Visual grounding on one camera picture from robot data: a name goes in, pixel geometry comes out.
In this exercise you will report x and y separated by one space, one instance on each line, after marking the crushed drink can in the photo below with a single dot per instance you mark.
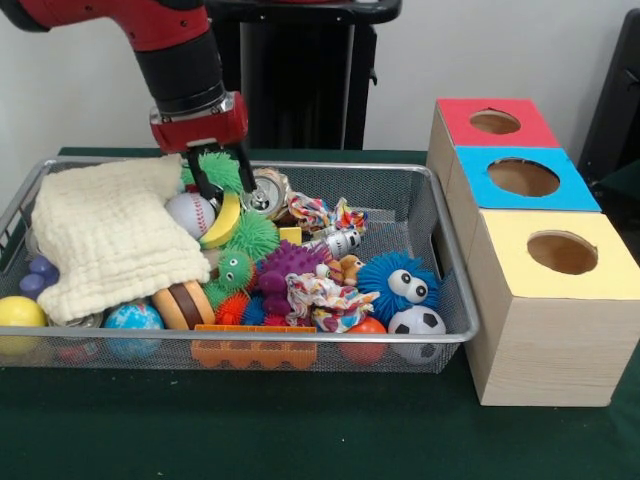
267 195

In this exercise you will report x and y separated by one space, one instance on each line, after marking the wooden box with three holes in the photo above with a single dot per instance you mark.
545 350

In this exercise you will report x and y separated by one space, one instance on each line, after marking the white baseball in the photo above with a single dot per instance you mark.
192 215

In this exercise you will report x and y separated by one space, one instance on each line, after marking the black chair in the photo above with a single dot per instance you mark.
615 100

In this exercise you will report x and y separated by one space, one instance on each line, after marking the green puffer ball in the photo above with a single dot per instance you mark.
222 167

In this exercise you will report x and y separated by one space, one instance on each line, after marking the purple spiky toy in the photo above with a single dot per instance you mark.
290 265

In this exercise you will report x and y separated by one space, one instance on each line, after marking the cream waffle cloth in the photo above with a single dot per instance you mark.
110 235

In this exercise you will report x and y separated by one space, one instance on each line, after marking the soccer ball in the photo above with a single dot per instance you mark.
417 325

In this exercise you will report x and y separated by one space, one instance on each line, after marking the toy hamburger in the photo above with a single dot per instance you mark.
182 305

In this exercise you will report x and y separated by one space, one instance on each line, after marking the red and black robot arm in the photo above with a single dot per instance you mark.
170 50

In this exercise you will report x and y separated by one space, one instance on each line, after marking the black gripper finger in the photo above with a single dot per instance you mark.
200 172
245 167

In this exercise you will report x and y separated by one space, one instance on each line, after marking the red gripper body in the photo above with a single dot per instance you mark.
200 130

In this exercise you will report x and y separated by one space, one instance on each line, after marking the dark green table cloth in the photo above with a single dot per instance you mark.
300 425
625 185

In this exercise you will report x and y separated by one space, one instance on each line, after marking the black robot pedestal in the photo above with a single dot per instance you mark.
310 75

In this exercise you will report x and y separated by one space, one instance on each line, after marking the blue puffer ball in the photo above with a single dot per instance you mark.
380 277

